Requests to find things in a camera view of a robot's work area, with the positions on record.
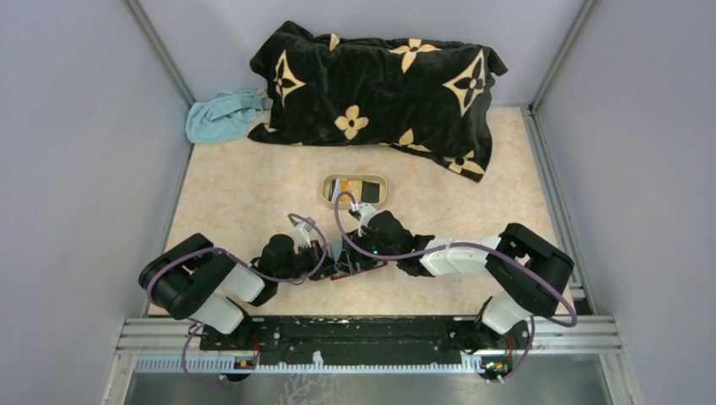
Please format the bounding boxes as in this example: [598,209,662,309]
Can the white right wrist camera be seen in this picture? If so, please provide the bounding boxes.
[349,202,377,228]

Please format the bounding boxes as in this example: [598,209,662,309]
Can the red leather card holder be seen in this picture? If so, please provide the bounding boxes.
[329,261,388,281]

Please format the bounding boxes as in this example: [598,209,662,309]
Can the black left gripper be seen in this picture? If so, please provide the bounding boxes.
[275,239,338,283]

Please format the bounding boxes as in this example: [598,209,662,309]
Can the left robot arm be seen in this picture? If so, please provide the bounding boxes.
[138,233,335,349]

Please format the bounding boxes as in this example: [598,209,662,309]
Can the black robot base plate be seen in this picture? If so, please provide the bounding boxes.
[199,316,529,366]

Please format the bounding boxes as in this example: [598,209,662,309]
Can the aluminium frame rail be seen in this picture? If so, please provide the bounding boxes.
[116,316,622,375]

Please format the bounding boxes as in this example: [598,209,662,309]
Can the beige oval tray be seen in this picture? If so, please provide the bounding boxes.
[320,173,388,210]

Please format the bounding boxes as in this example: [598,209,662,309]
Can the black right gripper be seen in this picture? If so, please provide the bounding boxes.
[334,226,399,275]

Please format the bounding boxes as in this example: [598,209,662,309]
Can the black cream patterned blanket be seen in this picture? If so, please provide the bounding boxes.
[248,21,507,182]

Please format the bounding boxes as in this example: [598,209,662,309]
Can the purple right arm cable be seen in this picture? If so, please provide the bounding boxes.
[334,192,578,385]

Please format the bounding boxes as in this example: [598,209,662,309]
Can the light blue cloth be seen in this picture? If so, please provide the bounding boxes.
[185,89,268,144]

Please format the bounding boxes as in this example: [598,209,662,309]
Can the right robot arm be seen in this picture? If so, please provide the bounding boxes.
[339,208,577,348]

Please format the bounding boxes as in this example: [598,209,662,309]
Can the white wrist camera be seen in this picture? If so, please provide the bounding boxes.
[293,219,314,248]
[349,202,377,228]

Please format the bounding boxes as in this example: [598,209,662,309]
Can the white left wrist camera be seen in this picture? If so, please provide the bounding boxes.
[293,219,314,248]

